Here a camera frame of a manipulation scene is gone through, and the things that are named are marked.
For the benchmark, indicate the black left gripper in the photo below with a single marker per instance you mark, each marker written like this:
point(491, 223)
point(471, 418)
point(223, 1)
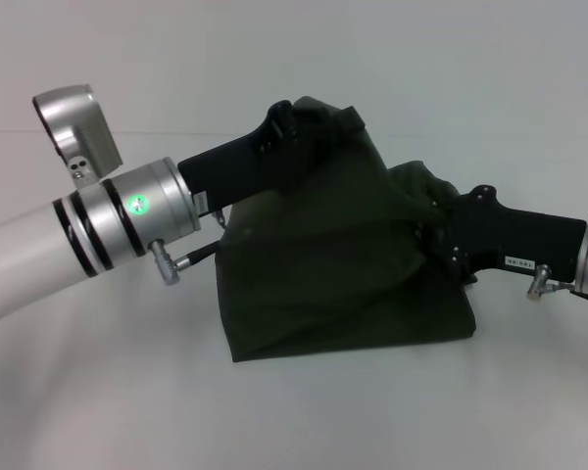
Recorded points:
point(245, 156)

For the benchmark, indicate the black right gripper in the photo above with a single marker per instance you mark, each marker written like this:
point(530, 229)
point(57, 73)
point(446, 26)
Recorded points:
point(514, 235)

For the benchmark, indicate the dark green shirt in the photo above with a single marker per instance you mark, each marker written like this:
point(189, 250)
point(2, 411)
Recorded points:
point(333, 274)

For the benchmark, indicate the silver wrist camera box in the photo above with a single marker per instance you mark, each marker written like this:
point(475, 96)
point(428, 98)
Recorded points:
point(78, 132)

